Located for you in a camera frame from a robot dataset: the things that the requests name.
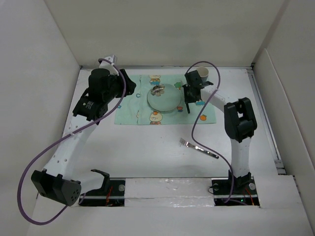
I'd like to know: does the purple ceramic mug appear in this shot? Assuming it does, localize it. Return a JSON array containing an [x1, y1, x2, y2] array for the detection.
[[196, 66, 209, 82]]

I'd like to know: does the steel table knife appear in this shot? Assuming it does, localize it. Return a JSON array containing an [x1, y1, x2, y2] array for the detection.
[[186, 103, 190, 114]]

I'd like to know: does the green cartoon print cloth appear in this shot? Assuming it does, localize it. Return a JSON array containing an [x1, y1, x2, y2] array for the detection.
[[115, 74, 205, 125]]

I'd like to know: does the light green floral plate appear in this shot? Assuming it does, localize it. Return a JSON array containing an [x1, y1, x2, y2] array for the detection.
[[147, 84, 182, 112]]

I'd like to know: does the steel fork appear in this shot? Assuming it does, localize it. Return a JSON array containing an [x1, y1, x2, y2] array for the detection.
[[179, 138, 219, 159]]

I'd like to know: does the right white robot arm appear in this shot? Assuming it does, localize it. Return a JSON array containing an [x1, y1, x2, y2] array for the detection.
[[204, 88, 257, 194]]

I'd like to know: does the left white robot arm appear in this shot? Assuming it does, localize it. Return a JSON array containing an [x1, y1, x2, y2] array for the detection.
[[31, 68, 136, 206]]

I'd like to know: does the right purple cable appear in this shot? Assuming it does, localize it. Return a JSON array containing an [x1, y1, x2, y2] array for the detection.
[[186, 60, 234, 204]]

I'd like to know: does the purple cable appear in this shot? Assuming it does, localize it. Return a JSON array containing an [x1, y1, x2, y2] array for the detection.
[[17, 58, 127, 226], [186, 60, 234, 204]]

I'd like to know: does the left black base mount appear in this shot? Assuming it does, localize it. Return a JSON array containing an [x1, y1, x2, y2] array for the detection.
[[78, 178, 126, 207]]

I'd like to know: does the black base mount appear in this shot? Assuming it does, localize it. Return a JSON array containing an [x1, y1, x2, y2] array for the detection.
[[78, 178, 126, 207], [208, 171, 260, 206]]

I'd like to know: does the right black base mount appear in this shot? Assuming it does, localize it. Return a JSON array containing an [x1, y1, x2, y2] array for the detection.
[[208, 171, 260, 206]]

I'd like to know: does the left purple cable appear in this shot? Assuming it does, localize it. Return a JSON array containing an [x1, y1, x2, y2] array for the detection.
[[17, 58, 127, 226]]

